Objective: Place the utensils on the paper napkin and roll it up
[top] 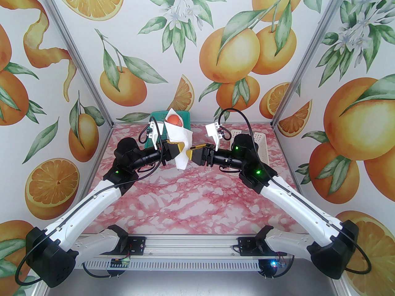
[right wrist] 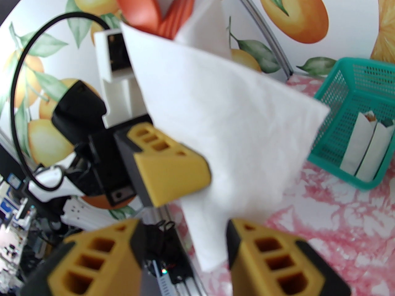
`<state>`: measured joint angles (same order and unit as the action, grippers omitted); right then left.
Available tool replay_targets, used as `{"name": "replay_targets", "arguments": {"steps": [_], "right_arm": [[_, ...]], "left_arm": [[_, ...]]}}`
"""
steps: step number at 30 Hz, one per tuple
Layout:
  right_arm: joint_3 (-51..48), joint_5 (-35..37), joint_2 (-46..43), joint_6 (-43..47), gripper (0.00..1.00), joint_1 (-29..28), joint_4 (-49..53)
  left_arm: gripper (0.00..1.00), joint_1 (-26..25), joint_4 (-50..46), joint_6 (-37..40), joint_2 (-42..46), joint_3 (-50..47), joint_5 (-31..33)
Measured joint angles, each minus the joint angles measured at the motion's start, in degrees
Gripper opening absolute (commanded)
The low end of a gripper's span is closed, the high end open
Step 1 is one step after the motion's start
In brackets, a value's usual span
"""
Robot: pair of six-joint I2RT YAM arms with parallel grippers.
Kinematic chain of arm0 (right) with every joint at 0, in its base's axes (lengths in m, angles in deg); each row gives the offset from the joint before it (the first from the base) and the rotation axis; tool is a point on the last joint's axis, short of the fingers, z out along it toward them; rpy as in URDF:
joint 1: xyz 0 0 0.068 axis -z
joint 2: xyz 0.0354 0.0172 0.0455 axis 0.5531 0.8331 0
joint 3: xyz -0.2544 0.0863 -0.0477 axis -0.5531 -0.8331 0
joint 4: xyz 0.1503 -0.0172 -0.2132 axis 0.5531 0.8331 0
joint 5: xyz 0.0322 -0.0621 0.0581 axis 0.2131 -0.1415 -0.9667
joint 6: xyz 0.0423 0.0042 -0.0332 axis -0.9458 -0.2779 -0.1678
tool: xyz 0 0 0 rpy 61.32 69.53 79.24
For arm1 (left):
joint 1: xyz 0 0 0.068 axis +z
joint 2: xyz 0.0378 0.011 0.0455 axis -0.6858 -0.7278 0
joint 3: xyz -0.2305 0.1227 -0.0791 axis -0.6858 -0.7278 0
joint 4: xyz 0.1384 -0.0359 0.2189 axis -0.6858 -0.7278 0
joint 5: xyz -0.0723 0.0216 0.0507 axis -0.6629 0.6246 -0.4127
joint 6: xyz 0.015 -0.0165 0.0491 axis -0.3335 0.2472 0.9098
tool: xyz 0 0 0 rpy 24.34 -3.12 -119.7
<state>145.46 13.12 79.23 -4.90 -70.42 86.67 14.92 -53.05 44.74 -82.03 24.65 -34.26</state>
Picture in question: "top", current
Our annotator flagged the slotted grey cable duct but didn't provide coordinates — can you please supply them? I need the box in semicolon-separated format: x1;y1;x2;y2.
82;259;263;270

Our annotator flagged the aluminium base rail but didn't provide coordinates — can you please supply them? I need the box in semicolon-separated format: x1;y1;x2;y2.
83;234;309;258

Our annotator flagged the white plastic perforated basket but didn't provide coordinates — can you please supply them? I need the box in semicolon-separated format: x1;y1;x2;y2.
230;129;272;167

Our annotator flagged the red plastic spoon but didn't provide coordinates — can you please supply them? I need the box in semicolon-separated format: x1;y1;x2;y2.
166;113;184;128

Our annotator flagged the white paper napkin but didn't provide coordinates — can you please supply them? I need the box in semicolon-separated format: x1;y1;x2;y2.
164;108;194;170

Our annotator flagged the aluminium frame post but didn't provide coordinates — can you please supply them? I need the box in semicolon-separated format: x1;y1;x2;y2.
270;0;352;129
32;0;114;129

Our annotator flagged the black base cable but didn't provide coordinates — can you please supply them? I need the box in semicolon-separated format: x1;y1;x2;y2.
81;258;121;279

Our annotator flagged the green plastic mesh basket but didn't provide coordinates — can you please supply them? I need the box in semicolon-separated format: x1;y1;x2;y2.
149;110;191;146

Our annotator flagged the black round device with light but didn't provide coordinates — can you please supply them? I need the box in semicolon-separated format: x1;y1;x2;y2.
259;259;278;279

